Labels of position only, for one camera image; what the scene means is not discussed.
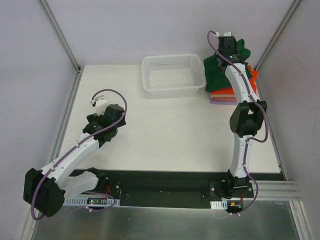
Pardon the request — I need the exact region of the dark green t shirt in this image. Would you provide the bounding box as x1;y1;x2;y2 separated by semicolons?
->
203;38;252;93

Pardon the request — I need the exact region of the folded lavender t shirt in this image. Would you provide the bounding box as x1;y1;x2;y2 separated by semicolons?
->
210;99;237;106

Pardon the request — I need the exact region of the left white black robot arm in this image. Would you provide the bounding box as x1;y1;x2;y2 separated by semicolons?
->
23;104;126;221

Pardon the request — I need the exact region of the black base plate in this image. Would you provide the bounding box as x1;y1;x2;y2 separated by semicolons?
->
74;169;255;208

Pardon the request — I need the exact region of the white plastic perforated basket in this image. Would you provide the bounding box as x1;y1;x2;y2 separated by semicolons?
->
141;53;206;99

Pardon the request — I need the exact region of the left white cable duct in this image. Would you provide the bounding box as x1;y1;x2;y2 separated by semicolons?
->
63;196;120;208

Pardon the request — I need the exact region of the aluminium table rail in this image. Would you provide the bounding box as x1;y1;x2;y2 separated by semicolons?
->
45;66;85;165
256;75;288;181

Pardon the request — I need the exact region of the aluminium frame post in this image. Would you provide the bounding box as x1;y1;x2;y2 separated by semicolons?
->
254;0;302;71
38;0;81;73

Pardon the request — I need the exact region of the right white cable duct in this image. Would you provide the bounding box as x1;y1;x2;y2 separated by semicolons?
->
210;200;228;210

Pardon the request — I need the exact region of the folded orange t shirt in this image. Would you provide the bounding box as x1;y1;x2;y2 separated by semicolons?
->
210;65;258;95

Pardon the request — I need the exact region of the folded pink t shirt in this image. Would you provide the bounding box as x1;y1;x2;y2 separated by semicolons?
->
210;97;237;104

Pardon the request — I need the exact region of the folded beige t shirt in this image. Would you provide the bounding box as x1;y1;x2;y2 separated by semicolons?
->
210;94;236;101

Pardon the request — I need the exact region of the aluminium frame post left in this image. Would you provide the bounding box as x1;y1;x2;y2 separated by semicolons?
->
38;0;81;73

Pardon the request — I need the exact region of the aluminium frame post right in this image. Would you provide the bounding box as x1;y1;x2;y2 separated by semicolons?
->
254;0;302;71

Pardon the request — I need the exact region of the right aluminium table rail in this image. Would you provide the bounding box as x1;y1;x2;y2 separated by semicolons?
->
256;75;288;181

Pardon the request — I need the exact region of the left aluminium table rail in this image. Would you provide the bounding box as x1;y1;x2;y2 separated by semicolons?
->
45;66;85;165

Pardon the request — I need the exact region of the white cable duct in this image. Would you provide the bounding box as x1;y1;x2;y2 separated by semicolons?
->
63;196;120;208
210;200;228;210

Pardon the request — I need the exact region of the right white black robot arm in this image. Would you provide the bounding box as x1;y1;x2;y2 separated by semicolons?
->
216;32;267;198

